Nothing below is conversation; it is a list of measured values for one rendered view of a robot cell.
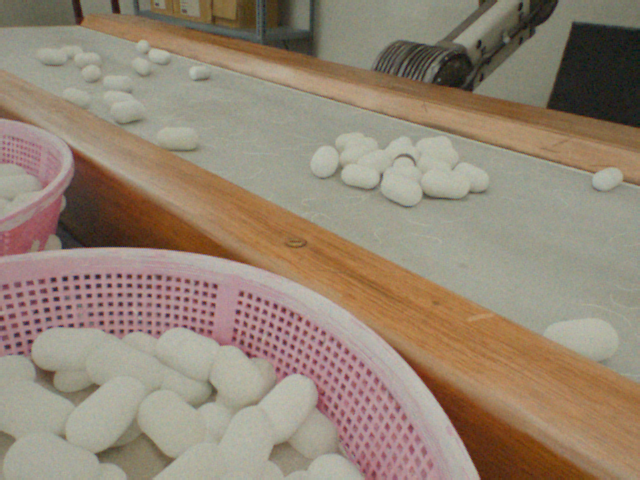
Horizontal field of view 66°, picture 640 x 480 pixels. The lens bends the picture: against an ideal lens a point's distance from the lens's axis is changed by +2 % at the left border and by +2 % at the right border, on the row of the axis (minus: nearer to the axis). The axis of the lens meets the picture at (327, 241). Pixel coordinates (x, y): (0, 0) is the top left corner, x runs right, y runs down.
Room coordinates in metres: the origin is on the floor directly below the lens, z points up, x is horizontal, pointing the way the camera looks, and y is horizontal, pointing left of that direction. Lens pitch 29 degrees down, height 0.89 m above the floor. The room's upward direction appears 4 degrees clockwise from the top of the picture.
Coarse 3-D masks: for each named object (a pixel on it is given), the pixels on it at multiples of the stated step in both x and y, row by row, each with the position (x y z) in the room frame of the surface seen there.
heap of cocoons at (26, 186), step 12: (0, 168) 0.35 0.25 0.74; (12, 168) 0.35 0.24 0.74; (0, 180) 0.32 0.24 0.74; (12, 180) 0.32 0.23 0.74; (24, 180) 0.32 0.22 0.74; (36, 180) 0.33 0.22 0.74; (0, 192) 0.32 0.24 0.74; (12, 192) 0.32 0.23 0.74; (24, 192) 0.32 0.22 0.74; (36, 192) 0.31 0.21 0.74; (0, 204) 0.29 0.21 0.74; (12, 204) 0.29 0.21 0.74; (36, 240) 0.25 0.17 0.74; (48, 240) 0.27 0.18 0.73
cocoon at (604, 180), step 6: (612, 168) 0.41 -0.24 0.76; (600, 174) 0.40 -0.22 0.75; (606, 174) 0.40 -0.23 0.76; (612, 174) 0.40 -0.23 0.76; (618, 174) 0.40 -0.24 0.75; (594, 180) 0.40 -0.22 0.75; (600, 180) 0.40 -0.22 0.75; (606, 180) 0.39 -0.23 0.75; (612, 180) 0.39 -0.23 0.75; (618, 180) 0.40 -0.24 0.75; (594, 186) 0.40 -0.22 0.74; (600, 186) 0.39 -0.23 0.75; (606, 186) 0.39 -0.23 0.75; (612, 186) 0.39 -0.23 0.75
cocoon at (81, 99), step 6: (66, 90) 0.53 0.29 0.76; (72, 90) 0.53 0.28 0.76; (66, 96) 0.53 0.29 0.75; (72, 96) 0.52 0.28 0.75; (78, 96) 0.52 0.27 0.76; (84, 96) 0.52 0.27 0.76; (90, 96) 0.53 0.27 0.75; (72, 102) 0.52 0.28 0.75; (78, 102) 0.52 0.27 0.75; (84, 102) 0.52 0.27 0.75; (90, 102) 0.53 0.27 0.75; (84, 108) 0.52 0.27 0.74
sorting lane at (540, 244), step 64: (0, 64) 0.71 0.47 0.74; (64, 64) 0.74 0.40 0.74; (128, 64) 0.78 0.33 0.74; (192, 64) 0.83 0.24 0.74; (128, 128) 0.47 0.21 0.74; (192, 128) 0.49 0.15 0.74; (256, 128) 0.51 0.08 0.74; (320, 128) 0.53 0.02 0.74; (384, 128) 0.54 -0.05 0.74; (256, 192) 0.34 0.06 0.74; (320, 192) 0.35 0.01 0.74; (512, 192) 0.38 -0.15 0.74; (576, 192) 0.39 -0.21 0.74; (384, 256) 0.26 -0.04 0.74; (448, 256) 0.27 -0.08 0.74; (512, 256) 0.27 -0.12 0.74; (576, 256) 0.28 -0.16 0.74
